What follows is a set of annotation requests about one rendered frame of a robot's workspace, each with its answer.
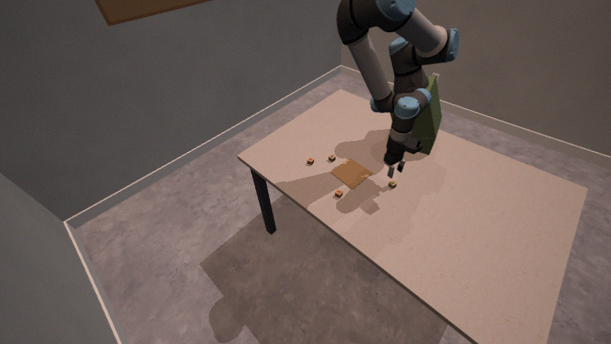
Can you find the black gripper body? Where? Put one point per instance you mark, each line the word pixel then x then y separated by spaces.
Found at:
pixel 398 144

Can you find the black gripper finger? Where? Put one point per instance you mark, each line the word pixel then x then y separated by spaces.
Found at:
pixel 401 165
pixel 391 170

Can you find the tan square mat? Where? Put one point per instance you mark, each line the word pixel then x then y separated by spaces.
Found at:
pixel 351 173

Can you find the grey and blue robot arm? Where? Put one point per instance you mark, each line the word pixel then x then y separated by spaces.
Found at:
pixel 419 38

